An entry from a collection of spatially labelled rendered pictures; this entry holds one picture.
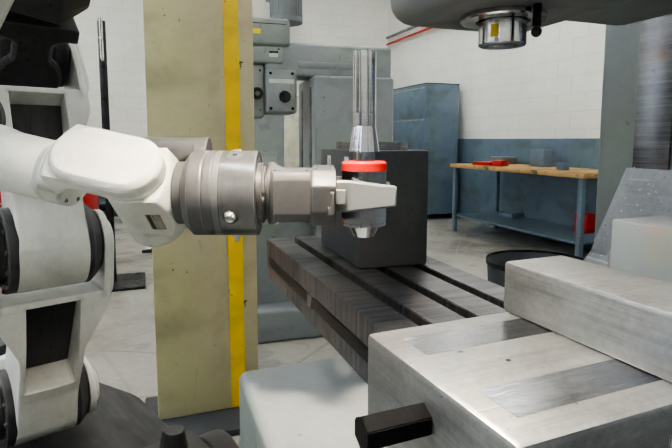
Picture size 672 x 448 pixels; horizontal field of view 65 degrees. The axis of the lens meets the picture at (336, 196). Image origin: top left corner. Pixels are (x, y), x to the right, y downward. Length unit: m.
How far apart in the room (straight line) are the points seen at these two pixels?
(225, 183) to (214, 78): 1.71
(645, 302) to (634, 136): 0.60
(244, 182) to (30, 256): 0.51
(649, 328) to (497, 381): 0.09
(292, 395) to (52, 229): 0.51
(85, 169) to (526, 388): 0.42
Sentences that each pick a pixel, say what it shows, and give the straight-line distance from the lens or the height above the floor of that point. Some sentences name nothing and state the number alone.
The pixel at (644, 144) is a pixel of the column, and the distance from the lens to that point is 0.93.
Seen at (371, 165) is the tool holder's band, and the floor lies 1.16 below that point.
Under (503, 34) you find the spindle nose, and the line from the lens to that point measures 0.56.
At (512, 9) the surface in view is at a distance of 0.55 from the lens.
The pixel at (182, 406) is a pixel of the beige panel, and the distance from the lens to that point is 2.45.
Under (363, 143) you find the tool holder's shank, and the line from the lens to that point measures 0.53.
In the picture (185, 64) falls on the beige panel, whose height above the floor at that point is 1.48.
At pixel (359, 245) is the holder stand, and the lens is 0.83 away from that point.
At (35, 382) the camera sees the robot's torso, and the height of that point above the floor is 0.75.
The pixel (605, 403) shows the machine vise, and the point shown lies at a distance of 0.32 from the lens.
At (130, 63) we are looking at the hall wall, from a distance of 9.54.
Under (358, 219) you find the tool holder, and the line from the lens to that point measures 0.53.
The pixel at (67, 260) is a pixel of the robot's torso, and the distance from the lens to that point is 0.97.
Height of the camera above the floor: 1.18
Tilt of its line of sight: 6 degrees down
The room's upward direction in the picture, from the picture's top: straight up
